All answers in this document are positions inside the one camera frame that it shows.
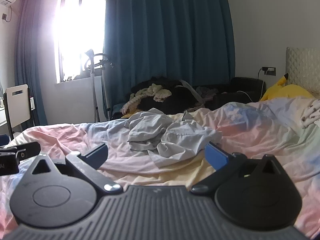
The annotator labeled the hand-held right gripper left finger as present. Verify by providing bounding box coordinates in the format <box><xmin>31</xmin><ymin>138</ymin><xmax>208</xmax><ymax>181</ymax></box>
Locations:
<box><xmin>30</xmin><ymin>143</ymin><xmax>123</xmax><ymax>195</ymax></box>

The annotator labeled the pastel bed cover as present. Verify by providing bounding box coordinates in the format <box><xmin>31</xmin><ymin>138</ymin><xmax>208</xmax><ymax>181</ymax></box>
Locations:
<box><xmin>0</xmin><ymin>96</ymin><xmax>320</xmax><ymax>232</ymax></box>

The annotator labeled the window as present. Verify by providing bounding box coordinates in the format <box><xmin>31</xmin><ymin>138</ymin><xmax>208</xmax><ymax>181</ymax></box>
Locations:
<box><xmin>52</xmin><ymin>0</ymin><xmax>107</xmax><ymax>84</ymax></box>

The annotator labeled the yellow plush toy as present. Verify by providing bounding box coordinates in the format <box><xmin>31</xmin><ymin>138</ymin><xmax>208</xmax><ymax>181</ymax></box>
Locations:
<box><xmin>259</xmin><ymin>73</ymin><xmax>316</xmax><ymax>102</ymax></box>

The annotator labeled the garment steamer stand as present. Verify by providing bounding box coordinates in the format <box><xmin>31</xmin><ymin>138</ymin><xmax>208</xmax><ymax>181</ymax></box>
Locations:
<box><xmin>81</xmin><ymin>49</ymin><xmax>115</xmax><ymax>123</ymax></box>

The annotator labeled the grey mauve cloth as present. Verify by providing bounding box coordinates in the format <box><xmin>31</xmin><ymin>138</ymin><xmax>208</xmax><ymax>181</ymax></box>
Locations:
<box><xmin>196</xmin><ymin>86</ymin><xmax>221</xmax><ymax>101</ymax></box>

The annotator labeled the wide teal curtain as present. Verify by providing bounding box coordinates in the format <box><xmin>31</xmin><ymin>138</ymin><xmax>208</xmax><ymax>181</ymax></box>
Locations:
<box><xmin>103</xmin><ymin>0</ymin><xmax>237</xmax><ymax>120</ymax></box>

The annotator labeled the dark clothes pile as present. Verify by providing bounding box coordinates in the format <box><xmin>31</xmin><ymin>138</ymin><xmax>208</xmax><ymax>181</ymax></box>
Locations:
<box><xmin>111</xmin><ymin>76</ymin><xmax>218</xmax><ymax>119</ymax></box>

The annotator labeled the white chair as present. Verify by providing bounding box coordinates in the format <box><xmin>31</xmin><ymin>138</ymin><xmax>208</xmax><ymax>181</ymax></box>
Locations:
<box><xmin>3</xmin><ymin>84</ymin><xmax>36</xmax><ymax>141</ymax></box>

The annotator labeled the narrow teal curtain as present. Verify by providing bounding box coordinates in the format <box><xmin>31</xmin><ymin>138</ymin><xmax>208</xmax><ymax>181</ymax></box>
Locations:
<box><xmin>14</xmin><ymin>0</ymin><xmax>63</xmax><ymax>127</ymax></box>

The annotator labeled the white spotted cloth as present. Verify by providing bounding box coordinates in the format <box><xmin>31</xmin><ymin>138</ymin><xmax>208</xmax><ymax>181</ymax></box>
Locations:
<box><xmin>299</xmin><ymin>100</ymin><xmax>320</xmax><ymax>130</ymax></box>

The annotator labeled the cream knitted scarf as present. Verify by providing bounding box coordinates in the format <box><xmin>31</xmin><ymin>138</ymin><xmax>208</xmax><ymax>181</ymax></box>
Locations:
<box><xmin>121</xmin><ymin>83</ymin><xmax>173</xmax><ymax>114</ymax></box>

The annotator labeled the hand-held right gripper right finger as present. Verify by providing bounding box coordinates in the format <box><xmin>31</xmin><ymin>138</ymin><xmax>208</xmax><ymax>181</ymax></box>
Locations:
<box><xmin>191</xmin><ymin>141</ymin><xmax>282</xmax><ymax>195</ymax></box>

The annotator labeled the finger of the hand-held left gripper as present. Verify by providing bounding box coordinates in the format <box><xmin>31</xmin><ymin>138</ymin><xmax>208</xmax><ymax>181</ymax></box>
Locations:
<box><xmin>14</xmin><ymin>142</ymin><xmax>41</xmax><ymax>161</ymax></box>

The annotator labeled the air conditioner power cable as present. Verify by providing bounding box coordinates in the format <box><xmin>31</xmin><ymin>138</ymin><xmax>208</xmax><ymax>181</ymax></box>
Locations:
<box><xmin>1</xmin><ymin>6</ymin><xmax>13</xmax><ymax>23</ymax></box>

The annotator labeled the pale grey drawstring garment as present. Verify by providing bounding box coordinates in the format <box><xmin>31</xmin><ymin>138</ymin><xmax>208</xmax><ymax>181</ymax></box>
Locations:
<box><xmin>124</xmin><ymin>107</ymin><xmax>175</xmax><ymax>152</ymax></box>

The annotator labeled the white shirt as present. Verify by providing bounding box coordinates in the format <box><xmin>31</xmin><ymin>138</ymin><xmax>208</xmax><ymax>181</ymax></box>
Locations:
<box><xmin>147</xmin><ymin>111</ymin><xmax>223</xmax><ymax>170</ymax></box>

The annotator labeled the white desk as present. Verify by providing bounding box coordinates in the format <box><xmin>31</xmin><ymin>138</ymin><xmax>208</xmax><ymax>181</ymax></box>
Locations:
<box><xmin>0</xmin><ymin>106</ymin><xmax>8</xmax><ymax>128</ymax></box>

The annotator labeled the white quilted headboard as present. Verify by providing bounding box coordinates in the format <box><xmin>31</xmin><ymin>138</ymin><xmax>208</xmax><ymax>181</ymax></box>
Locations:
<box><xmin>285</xmin><ymin>46</ymin><xmax>320</xmax><ymax>98</ymax></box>

